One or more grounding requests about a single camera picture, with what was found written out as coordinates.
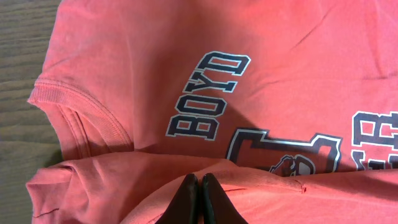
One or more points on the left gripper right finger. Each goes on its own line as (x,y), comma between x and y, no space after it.
(217,207)

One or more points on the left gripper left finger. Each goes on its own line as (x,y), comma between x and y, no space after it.
(183,208)

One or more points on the red printed t-shirt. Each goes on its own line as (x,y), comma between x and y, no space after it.
(291,105)

